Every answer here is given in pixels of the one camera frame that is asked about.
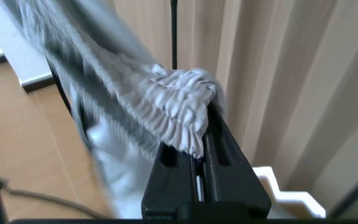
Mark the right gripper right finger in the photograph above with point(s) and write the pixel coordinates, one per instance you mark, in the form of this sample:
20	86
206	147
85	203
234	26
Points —
238	186

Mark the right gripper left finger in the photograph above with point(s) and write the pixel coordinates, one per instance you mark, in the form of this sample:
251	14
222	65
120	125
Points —
169	186

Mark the pale grey shorts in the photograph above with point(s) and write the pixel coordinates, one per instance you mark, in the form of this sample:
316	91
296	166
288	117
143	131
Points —
141	99

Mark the black clothes rack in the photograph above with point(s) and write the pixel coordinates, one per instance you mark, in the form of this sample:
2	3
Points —
174	31

